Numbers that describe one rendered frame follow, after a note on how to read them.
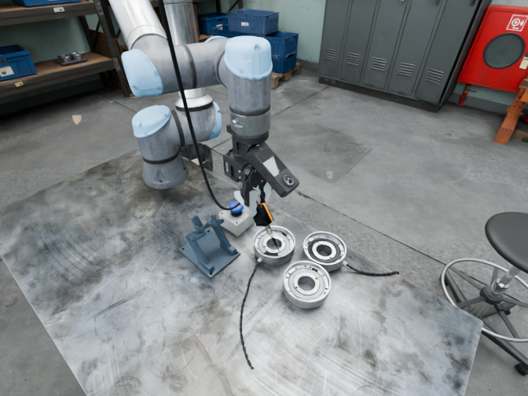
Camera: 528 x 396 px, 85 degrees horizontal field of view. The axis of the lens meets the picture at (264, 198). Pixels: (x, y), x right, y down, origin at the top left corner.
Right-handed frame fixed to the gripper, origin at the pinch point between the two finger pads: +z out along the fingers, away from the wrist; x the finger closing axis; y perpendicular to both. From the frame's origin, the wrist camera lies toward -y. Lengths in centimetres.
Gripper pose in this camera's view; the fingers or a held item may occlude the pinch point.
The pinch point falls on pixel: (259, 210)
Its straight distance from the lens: 67.4
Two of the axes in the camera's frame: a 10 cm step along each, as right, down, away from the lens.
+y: -7.4, -4.4, 5.1
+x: -6.8, 4.8, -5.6
